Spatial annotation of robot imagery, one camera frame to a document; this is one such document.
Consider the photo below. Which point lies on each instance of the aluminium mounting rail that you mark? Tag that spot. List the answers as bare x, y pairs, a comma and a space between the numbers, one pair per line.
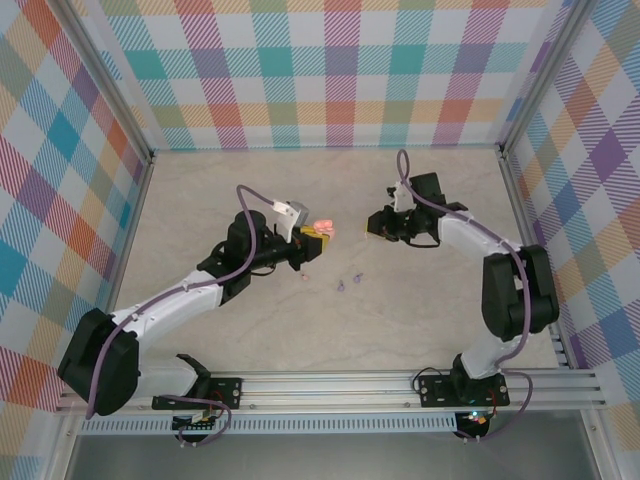
325, 390

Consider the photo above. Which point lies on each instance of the aluminium frame post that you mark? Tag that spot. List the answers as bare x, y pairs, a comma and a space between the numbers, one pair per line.
542, 75
112, 82

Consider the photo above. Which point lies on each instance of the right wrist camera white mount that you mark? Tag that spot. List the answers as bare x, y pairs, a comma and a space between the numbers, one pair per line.
400, 197

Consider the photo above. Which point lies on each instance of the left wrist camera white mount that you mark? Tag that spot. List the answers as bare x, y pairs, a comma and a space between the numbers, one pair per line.
290, 215

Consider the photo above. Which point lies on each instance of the aluminium frame leg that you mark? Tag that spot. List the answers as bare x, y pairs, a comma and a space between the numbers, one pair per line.
603, 465
57, 465

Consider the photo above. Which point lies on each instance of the aluminium side floor rail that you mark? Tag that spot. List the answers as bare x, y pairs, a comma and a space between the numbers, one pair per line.
127, 240
522, 210

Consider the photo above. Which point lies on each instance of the pink round charging case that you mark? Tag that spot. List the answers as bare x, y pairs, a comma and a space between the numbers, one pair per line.
325, 227

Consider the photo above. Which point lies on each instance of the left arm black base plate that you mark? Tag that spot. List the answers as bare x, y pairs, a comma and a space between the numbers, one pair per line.
227, 392

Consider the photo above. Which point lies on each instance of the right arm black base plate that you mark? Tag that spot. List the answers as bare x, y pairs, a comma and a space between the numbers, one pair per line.
435, 392

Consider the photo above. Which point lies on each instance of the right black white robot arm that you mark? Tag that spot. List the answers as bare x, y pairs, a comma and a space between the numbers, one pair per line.
520, 300

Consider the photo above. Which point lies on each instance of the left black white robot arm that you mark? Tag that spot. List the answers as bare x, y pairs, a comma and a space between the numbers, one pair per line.
165, 305

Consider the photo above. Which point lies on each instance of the grey metal panel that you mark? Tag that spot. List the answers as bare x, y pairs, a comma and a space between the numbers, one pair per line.
325, 460

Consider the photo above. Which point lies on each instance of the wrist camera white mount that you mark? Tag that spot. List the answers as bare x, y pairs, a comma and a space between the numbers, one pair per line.
290, 215
400, 197

